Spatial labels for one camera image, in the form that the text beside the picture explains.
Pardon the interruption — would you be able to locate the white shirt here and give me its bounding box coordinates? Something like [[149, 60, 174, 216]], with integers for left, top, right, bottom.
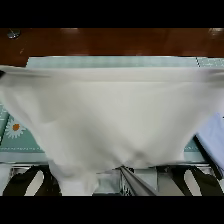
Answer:
[[0, 64, 224, 197]]

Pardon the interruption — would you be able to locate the light blue garment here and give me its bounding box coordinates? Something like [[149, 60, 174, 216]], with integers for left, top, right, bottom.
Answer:
[[195, 112, 224, 172]]

